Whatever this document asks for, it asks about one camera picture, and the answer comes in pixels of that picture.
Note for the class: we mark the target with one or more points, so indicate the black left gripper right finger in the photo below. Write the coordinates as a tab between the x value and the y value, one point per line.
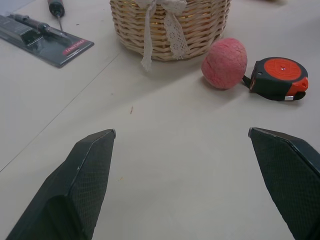
287	175

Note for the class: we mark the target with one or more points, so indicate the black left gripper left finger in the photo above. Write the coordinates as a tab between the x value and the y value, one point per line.
72	190

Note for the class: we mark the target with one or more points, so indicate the pink egg-shaped ball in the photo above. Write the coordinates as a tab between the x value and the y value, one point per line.
225	63

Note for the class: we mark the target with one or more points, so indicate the wicker basket with lace bow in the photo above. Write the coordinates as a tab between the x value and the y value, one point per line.
172	27

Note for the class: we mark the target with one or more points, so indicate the orange black tape measure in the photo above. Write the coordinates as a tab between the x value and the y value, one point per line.
277	77

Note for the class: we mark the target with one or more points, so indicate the screwdriver set package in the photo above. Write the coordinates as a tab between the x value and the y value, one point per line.
37	37

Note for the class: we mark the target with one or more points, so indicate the black red screwdriver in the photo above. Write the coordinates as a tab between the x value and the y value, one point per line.
57	11

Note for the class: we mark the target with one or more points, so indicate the white lace ribbon bow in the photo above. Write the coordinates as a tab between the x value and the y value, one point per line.
170	30

